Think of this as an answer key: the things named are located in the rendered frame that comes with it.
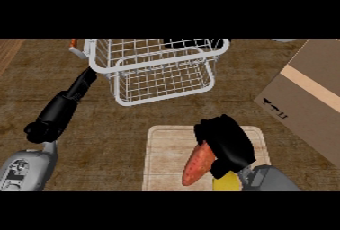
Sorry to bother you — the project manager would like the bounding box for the orange and white object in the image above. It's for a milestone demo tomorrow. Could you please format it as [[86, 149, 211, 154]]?
[[69, 38, 91, 60]]

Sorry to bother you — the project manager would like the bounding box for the black object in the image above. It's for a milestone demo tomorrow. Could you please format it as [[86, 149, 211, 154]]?
[[163, 38, 225, 49]]

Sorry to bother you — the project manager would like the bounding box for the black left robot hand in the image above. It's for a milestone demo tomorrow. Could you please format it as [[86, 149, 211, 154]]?
[[23, 66, 98, 145]]

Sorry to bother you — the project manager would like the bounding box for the orange sweet potato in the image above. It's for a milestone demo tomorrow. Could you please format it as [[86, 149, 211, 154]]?
[[181, 141, 218, 187]]

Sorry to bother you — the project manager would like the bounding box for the white wire basket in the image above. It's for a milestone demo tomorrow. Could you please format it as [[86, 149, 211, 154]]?
[[83, 38, 231, 107]]

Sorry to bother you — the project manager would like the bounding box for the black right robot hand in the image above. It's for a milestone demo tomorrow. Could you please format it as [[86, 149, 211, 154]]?
[[193, 113, 258, 180]]

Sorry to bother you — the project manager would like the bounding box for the pale wooden cutting board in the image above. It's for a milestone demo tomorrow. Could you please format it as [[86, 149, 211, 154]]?
[[141, 125, 273, 192]]

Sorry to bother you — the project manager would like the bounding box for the brown cardboard box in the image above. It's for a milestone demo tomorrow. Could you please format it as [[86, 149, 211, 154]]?
[[253, 38, 340, 168]]

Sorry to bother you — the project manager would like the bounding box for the yellow vegetable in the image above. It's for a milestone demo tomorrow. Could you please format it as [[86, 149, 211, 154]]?
[[212, 171, 243, 192]]

